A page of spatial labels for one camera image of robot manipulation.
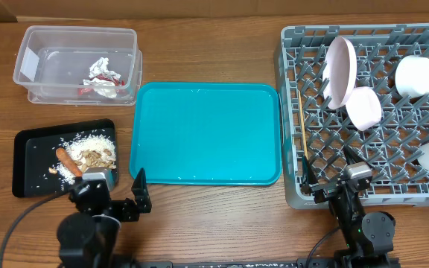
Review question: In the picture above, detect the orange carrot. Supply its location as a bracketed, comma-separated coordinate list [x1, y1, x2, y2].
[56, 147, 83, 177]

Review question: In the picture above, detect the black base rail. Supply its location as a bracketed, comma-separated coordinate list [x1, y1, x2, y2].
[136, 258, 338, 268]

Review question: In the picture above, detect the grey dishwasher rack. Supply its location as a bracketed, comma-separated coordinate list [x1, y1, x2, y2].
[274, 24, 429, 209]

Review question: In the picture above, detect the white tissue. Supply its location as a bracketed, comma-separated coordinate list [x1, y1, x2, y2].
[83, 77, 117, 99]

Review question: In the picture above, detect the rice and food scraps pile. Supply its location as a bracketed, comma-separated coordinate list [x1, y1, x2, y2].
[58, 134, 117, 172]

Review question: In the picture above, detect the black tray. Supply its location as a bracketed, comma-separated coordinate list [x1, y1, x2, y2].
[12, 119, 116, 198]

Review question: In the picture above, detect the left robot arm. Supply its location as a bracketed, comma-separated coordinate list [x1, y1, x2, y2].
[57, 167, 152, 267]

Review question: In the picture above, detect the white plate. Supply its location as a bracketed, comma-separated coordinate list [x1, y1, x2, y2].
[322, 36, 357, 109]

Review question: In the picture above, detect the wooden chopstick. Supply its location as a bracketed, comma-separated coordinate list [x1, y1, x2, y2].
[297, 89, 308, 160]

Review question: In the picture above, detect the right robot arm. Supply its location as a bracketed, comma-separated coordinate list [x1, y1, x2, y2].
[301, 147, 400, 267]

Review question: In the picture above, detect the teal serving tray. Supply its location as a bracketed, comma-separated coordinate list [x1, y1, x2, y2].
[129, 82, 282, 186]

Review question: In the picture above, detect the clear plastic bin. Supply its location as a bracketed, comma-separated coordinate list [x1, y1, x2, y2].
[13, 25, 142, 106]

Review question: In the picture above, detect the pink bowl with food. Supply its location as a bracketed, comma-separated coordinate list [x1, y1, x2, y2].
[345, 87, 382, 131]

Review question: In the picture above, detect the large white bowl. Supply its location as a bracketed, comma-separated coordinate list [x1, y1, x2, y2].
[395, 55, 429, 98]

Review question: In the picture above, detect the red snack wrapper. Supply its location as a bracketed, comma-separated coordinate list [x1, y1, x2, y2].
[77, 74, 124, 98]

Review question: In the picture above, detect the foil ball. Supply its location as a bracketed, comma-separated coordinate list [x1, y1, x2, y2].
[89, 57, 109, 78]

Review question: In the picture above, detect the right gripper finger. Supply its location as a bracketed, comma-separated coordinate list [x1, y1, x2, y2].
[302, 156, 318, 188]
[343, 145, 365, 165]

